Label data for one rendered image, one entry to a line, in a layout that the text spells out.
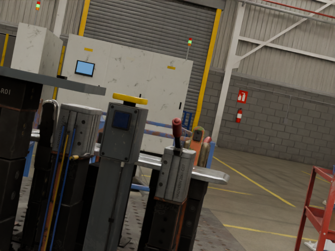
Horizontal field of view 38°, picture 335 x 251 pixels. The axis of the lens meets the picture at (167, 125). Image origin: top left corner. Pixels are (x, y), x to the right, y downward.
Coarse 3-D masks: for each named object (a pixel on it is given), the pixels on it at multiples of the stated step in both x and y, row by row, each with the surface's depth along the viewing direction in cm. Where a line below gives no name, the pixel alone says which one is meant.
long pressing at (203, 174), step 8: (32, 136) 129; (96, 144) 139; (96, 152) 126; (144, 160) 124; (152, 160) 130; (160, 160) 133; (152, 168) 123; (160, 168) 123; (200, 168) 134; (192, 176) 121; (200, 176) 121; (208, 176) 121; (216, 176) 125; (224, 176) 130; (224, 184) 122
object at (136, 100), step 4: (116, 96) 97; (120, 96) 96; (124, 96) 96; (128, 96) 96; (132, 96) 99; (124, 100) 96; (128, 100) 96; (132, 100) 96; (136, 100) 96; (140, 100) 96; (144, 100) 98; (124, 104) 98; (128, 104) 98; (132, 104) 98; (144, 104) 99
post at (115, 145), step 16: (112, 112) 96; (128, 112) 96; (144, 112) 98; (112, 128) 96; (128, 128) 95; (144, 128) 101; (112, 144) 96; (128, 144) 96; (112, 160) 97; (128, 160) 96; (112, 176) 97; (128, 176) 99; (96, 192) 98; (112, 192) 97; (128, 192) 102; (96, 208) 98; (112, 208) 97; (96, 224) 98; (112, 224) 97; (96, 240) 98; (112, 240) 97
